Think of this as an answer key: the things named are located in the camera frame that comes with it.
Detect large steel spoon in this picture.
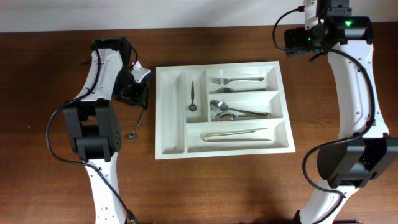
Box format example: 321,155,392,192
215,113,271,121
210,100,271,118

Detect steel tongs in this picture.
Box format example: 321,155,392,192
201,128,274,142

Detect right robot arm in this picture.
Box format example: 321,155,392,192
282,0,397,223

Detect right black cable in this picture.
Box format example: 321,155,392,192
272,5,376,224

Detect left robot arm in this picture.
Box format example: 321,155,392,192
62,37,150,223

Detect white plastic cutlery tray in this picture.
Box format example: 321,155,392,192
155,61,295,159

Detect black cable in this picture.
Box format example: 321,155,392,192
272,5,376,224
45,40,139,224

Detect steel fork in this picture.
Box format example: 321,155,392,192
210,77,264,85
215,87,266,94

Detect left black cable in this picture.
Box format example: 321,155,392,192
45,40,139,224

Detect small steel teaspoon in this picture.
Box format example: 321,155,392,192
188,81,197,112
127,109,146,141

